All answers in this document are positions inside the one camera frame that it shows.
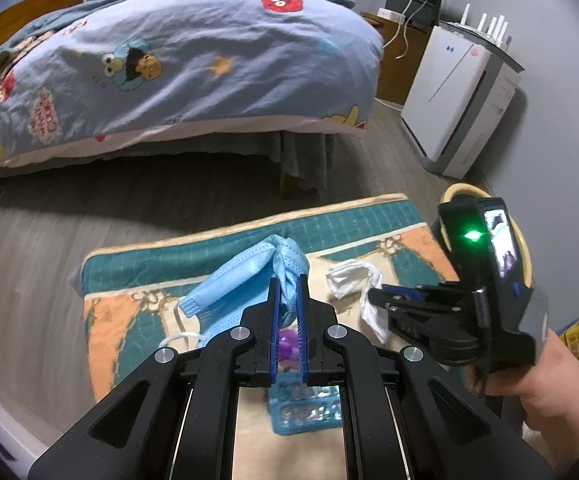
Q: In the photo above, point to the white tissue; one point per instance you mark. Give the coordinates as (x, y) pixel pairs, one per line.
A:
(349, 276)

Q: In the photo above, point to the blue plastic basket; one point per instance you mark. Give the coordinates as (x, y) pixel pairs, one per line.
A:
(304, 410)

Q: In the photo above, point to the white air purifier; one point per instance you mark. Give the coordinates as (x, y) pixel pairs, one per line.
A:
(444, 100)

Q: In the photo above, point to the person's right forearm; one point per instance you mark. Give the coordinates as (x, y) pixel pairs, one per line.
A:
(569, 415)

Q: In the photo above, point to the purple wrapper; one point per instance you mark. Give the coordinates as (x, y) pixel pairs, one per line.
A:
(287, 350)

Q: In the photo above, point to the white power strip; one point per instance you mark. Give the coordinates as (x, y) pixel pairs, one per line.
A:
(389, 13)

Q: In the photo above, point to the yellow packet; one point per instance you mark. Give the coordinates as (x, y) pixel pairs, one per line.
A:
(573, 341)

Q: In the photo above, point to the teal and orange rug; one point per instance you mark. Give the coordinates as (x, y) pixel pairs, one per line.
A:
(134, 266)

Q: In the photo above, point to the blue face mask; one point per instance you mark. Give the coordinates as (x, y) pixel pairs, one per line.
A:
(249, 271)

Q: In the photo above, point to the bed with grey skirt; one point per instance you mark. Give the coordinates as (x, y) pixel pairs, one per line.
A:
(304, 156)

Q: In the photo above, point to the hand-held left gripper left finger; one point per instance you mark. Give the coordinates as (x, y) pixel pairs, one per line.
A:
(273, 321)

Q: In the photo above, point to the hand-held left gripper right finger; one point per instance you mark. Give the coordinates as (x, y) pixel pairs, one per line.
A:
(303, 321)

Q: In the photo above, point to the blue cartoon printed blanket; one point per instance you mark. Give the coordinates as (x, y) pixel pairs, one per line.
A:
(169, 85)

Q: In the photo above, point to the brown wooden cabinet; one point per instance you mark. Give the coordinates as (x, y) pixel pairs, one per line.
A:
(399, 76)

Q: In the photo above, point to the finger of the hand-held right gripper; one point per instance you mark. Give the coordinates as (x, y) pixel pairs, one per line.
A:
(419, 297)
(434, 335)

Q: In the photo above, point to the wooden headboard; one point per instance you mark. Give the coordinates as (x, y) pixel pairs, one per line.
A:
(19, 16)

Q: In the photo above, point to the person's right hand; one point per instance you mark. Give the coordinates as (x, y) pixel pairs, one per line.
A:
(544, 380)

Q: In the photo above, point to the white router with antennas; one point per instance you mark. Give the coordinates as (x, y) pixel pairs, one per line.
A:
(483, 26)

